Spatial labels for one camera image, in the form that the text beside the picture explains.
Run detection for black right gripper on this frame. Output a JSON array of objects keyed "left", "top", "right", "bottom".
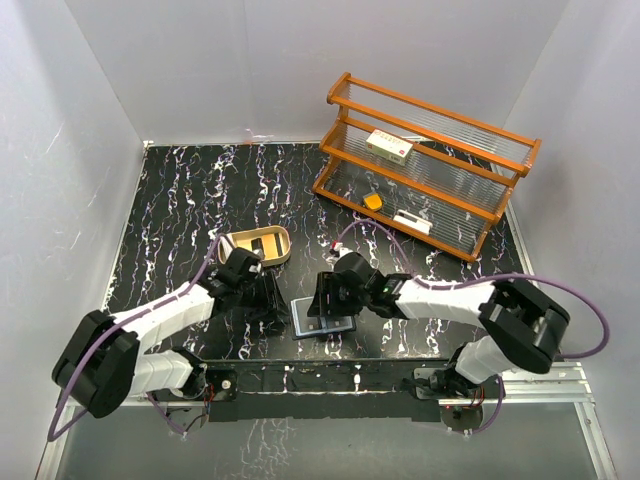
[{"left": 309, "top": 271, "right": 370, "bottom": 317}]

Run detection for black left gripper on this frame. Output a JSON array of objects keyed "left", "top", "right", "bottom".
[{"left": 236, "top": 271, "right": 289, "bottom": 321}]

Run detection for black blue card holder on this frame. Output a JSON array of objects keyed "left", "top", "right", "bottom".
[{"left": 290, "top": 297, "right": 356, "bottom": 340}]

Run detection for beige oval plastic tray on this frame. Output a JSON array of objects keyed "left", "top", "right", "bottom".
[{"left": 218, "top": 225, "right": 291, "bottom": 267}]

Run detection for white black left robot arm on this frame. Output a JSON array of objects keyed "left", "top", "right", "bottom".
[{"left": 52, "top": 248, "right": 288, "bottom": 418}]

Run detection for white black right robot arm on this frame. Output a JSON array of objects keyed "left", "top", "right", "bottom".
[{"left": 306, "top": 251, "right": 570, "bottom": 397}]

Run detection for black striped card in tray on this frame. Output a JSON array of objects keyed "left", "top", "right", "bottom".
[{"left": 274, "top": 233, "right": 284, "bottom": 257}]

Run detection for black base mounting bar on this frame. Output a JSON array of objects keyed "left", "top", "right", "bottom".
[{"left": 206, "top": 358, "right": 445, "bottom": 422}]

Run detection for small orange yellow block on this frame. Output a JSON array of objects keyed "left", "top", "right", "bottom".
[{"left": 363, "top": 193, "right": 383, "bottom": 211}]

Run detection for white black small device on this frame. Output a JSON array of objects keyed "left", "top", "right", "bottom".
[{"left": 393, "top": 210, "right": 433, "bottom": 235}]

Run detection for orange wooden shelf rack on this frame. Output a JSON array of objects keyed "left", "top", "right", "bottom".
[{"left": 313, "top": 72, "right": 541, "bottom": 262}]

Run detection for white red small box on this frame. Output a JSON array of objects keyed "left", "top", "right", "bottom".
[{"left": 365, "top": 129, "right": 413, "bottom": 166}]

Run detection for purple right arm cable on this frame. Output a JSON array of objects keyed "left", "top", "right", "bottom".
[{"left": 330, "top": 219, "right": 612, "bottom": 360}]

